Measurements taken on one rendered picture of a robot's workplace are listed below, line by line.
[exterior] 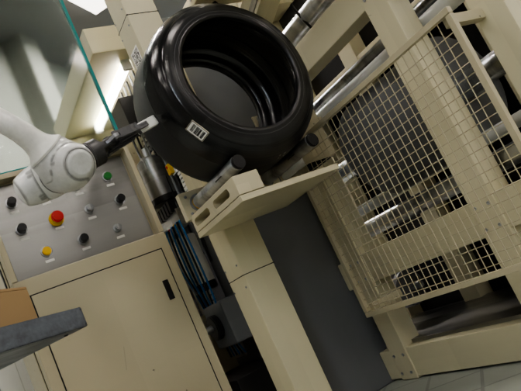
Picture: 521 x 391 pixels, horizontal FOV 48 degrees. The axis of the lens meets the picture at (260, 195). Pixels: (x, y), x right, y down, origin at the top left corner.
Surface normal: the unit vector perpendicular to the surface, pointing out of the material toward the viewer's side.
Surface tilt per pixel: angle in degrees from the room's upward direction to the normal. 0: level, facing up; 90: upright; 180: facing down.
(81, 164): 113
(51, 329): 90
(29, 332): 90
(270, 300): 90
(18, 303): 90
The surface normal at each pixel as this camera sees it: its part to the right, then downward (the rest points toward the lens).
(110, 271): 0.43, -0.35
